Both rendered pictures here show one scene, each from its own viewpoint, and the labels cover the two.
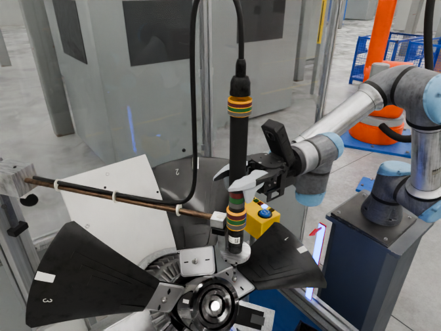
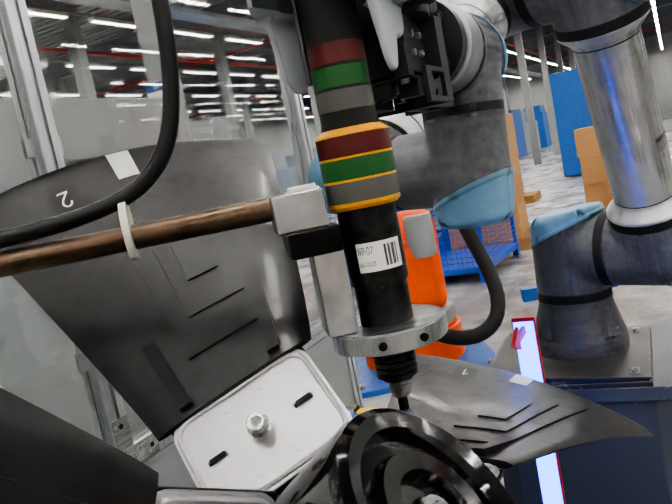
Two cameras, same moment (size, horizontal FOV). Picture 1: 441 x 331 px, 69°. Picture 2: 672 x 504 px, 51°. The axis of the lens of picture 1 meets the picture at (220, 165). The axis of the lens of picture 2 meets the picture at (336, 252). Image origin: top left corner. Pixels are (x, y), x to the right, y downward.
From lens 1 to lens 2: 0.50 m
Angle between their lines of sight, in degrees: 32
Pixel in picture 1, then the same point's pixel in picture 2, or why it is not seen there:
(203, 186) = (178, 206)
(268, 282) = (522, 444)
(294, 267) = (545, 406)
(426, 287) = not seen: outside the picture
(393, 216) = (613, 326)
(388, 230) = (624, 358)
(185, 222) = (157, 325)
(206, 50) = (31, 88)
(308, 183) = (469, 143)
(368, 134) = not seen: hidden behind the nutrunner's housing
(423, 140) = (615, 65)
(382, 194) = (569, 281)
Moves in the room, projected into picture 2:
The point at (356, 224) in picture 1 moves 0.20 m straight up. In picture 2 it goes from (556, 375) to (534, 244)
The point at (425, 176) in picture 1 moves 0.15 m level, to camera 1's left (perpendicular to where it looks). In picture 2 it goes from (648, 162) to (566, 183)
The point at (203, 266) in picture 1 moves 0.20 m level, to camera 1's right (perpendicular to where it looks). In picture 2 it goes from (298, 434) to (566, 332)
